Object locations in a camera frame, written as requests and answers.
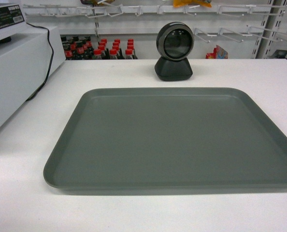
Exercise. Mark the white receipt scale unit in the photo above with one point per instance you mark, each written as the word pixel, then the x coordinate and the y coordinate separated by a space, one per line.
pixel 12 18

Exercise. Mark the red snack packet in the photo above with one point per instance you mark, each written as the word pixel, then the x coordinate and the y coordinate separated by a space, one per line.
pixel 218 53

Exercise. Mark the white peg hook rack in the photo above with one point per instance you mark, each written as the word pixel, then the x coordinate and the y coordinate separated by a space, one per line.
pixel 244 28

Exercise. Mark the red cap soy sauce bottles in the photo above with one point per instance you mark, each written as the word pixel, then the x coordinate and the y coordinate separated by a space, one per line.
pixel 82 48

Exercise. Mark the orange hanging snack bag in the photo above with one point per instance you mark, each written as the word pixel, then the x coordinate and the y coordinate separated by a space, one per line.
pixel 181 3

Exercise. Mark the black round barcode scanner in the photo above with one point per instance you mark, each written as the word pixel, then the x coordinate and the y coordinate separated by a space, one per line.
pixel 174 43

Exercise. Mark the grey silver serving tray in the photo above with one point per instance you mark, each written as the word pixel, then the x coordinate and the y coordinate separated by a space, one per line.
pixel 123 141

